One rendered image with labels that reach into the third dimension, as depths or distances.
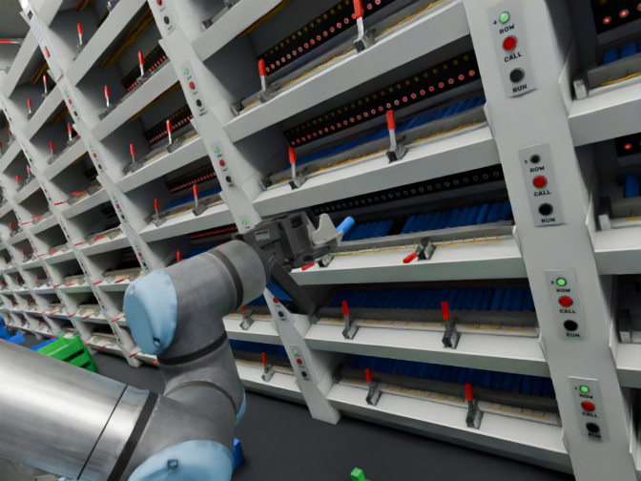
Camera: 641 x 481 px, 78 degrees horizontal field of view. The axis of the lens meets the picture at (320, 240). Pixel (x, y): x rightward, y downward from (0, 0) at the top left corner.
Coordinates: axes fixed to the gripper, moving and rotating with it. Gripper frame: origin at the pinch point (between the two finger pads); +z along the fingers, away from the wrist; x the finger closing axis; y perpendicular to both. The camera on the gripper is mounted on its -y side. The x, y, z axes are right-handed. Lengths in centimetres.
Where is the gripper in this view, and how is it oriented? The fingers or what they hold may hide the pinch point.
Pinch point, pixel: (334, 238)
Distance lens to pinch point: 72.5
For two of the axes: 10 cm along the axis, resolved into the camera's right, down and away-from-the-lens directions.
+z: 6.3, -3.2, 7.1
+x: -7.2, 1.0, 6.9
